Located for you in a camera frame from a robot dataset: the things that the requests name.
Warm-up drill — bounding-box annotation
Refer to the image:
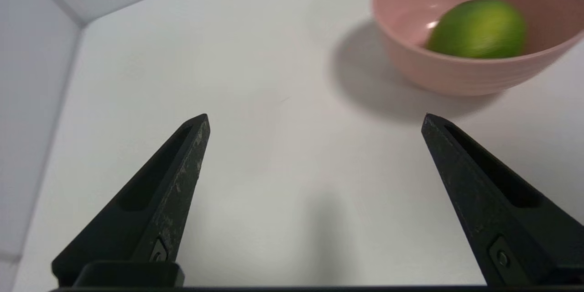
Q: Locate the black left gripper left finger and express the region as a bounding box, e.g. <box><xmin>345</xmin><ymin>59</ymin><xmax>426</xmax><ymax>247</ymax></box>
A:
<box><xmin>52</xmin><ymin>114</ymin><xmax>211</xmax><ymax>287</ymax></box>

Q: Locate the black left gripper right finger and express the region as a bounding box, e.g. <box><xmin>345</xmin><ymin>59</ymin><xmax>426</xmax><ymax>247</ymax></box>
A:
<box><xmin>421</xmin><ymin>113</ymin><xmax>584</xmax><ymax>287</ymax></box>

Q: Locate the green lime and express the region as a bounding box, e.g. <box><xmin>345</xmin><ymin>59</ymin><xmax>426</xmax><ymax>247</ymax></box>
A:
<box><xmin>425</xmin><ymin>0</ymin><xmax>528</xmax><ymax>59</ymax></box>

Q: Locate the pink bowl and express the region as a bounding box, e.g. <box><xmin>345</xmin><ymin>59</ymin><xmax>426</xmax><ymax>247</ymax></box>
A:
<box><xmin>371</xmin><ymin>0</ymin><xmax>584</xmax><ymax>97</ymax></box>

